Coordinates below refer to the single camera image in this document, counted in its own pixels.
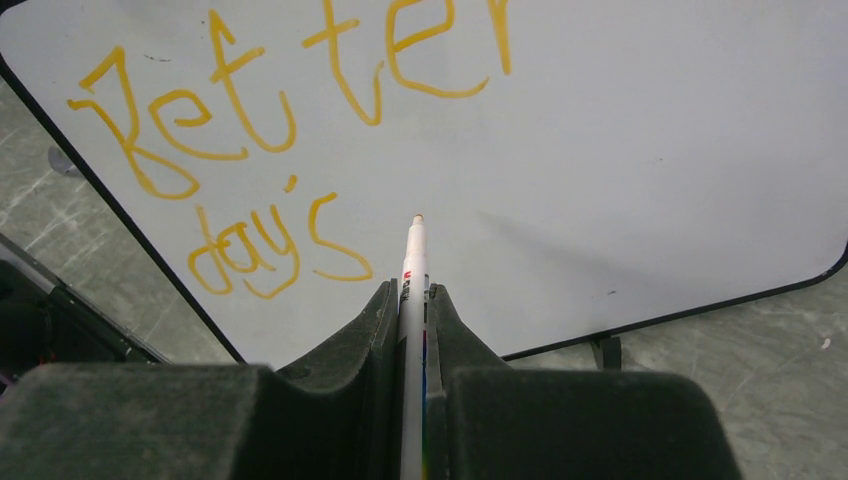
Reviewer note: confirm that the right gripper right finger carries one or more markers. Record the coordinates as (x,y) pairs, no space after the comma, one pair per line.
(487,420)

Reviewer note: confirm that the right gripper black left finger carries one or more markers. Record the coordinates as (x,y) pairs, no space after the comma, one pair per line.
(326,415)

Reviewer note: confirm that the white marker pen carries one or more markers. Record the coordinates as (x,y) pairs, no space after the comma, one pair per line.
(412,330)

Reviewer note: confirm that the white whiteboard black frame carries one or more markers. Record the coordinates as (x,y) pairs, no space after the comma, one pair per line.
(580,166)

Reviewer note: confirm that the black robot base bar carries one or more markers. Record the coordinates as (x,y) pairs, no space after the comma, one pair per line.
(44,320)

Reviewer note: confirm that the silver open-end wrench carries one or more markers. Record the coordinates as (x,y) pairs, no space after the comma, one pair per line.
(61,163)

